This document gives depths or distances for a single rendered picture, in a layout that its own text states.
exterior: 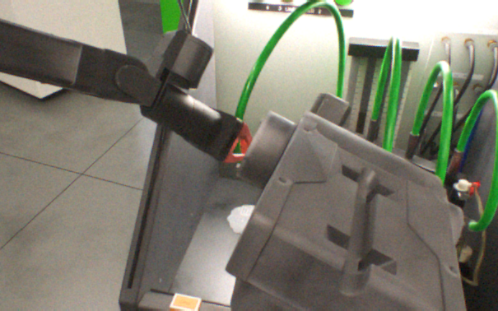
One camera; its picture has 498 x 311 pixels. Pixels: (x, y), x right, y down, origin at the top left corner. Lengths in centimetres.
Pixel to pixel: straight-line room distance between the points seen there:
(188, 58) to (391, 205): 47
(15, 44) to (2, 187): 240
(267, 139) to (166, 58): 41
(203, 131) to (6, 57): 26
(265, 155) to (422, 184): 8
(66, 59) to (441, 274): 47
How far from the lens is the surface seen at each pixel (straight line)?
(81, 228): 249
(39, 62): 56
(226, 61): 113
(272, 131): 22
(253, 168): 22
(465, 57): 109
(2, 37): 56
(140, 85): 58
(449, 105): 74
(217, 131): 65
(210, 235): 116
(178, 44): 63
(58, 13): 358
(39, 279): 232
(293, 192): 16
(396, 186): 21
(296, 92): 113
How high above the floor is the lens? 166
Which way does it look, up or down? 36 degrees down
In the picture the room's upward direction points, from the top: straight up
